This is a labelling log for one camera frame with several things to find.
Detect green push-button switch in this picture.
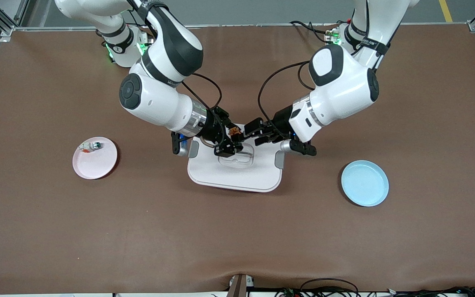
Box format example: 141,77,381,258
78,141,103,153

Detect white lidded plastic box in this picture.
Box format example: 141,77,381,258
187,124,285,193

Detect tangled cable bundle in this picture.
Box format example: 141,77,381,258
386,286,475,297

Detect pink round plate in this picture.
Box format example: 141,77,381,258
72,137,118,180

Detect black base power cable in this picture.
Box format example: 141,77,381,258
290,21,338,44

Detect light blue round plate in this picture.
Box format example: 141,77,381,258
341,160,390,207

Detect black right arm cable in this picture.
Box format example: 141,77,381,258
180,73,223,111

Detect black looped cable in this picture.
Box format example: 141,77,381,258
299,278,360,297

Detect metal table clamp bracket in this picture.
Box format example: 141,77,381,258
226,274,255,297

